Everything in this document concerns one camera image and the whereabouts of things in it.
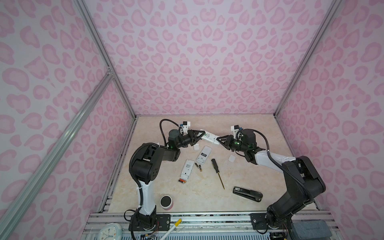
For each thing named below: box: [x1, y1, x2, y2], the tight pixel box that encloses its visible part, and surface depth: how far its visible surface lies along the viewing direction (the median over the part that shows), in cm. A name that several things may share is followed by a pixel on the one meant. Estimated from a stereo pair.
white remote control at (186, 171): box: [178, 159, 195, 184], surface depth 92 cm
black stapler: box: [233, 186, 264, 203], surface depth 82 cm
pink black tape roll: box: [159, 195, 174, 211], surface depth 77 cm
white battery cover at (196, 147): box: [193, 143, 200, 151], surface depth 103 cm
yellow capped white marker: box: [159, 218, 183, 240], surface depth 72 cm
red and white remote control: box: [196, 145, 213, 165], surface depth 99 cm
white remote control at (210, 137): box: [199, 129, 220, 145], surface depth 88 cm
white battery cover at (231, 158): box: [228, 154, 236, 163], surface depth 97 cm
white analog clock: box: [98, 222, 123, 240], surface depth 70 cm
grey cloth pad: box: [291, 220, 333, 240], surface depth 70 cm
